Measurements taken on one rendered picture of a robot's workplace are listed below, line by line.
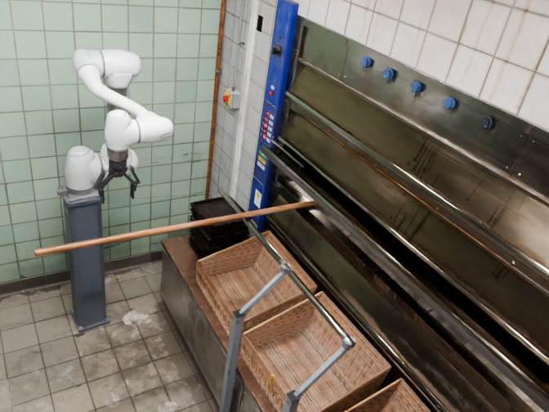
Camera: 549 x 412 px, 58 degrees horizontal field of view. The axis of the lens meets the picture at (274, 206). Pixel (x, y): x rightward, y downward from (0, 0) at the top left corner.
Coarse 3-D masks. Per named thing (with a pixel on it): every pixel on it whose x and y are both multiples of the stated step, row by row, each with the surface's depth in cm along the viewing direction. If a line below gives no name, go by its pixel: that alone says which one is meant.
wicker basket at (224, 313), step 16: (256, 240) 301; (272, 240) 299; (208, 256) 289; (224, 256) 295; (240, 256) 302; (256, 256) 309; (288, 256) 284; (208, 272) 296; (224, 272) 302; (240, 272) 306; (256, 272) 308; (272, 272) 297; (304, 272) 273; (208, 288) 277; (224, 288) 291; (240, 288) 293; (256, 288) 296; (272, 288) 296; (288, 288) 283; (224, 304) 260; (240, 304) 282; (256, 304) 283; (272, 304) 286; (288, 304) 261; (224, 320) 264; (256, 320) 255
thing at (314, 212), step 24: (288, 192) 281; (312, 216) 264; (336, 240) 249; (360, 264) 235; (384, 288) 223; (408, 312) 212; (432, 336) 202; (456, 360) 193; (480, 384) 185; (504, 384) 182; (504, 408) 177; (528, 408) 174
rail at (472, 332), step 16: (336, 208) 222; (352, 224) 213; (368, 240) 205; (384, 256) 198; (464, 320) 170; (480, 336) 165; (496, 352) 160; (512, 368) 155; (528, 384) 151; (544, 400) 147
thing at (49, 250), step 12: (288, 204) 263; (300, 204) 265; (312, 204) 269; (228, 216) 245; (240, 216) 248; (252, 216) 252; (156, 228) 228; (168, 228) 230; (180, 228) 233; (84, 240) 214; (96, 240) 215; (108, 240) 217; (120, 240) 220; (36, 252) 203; (48, 252) 206
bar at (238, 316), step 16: (224, 192) 271; (272, 256) 232; (288, 272) 221; (304, 288) 213; (320, 304) 205; (240, 320) 225; (336, 320) 199; (240, 336) 231; (336, 352) 192; (320, 368) 192; (224, 384) 250; (304, 384) 192; (224, 400) 253; (288, 400) 191
